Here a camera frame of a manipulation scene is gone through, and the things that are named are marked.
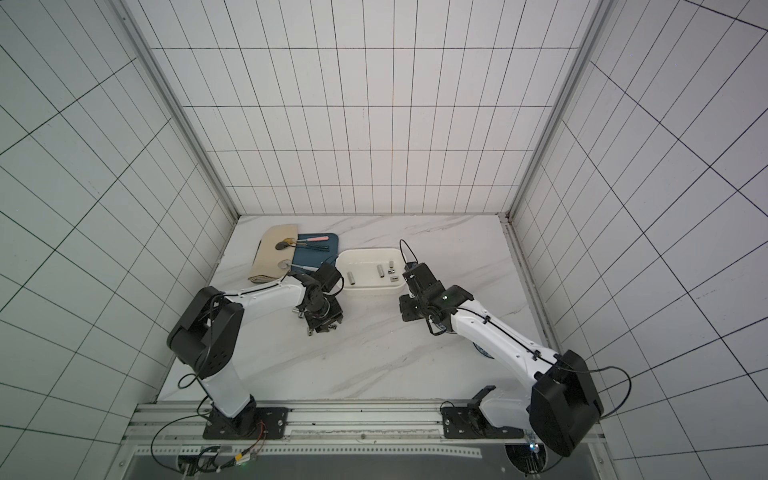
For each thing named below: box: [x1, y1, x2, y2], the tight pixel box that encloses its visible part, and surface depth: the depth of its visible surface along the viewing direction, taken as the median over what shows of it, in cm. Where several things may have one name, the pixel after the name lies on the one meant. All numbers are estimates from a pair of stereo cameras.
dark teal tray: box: [291, 233, 339, 273], surface depth 111 cm
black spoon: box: [275, 241, 330, 252], surface depth 112 cm
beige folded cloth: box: [248, 224, 298, 284], surface depth 109 cm
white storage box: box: [335, 247, 407, 308], surface depth 103 cm
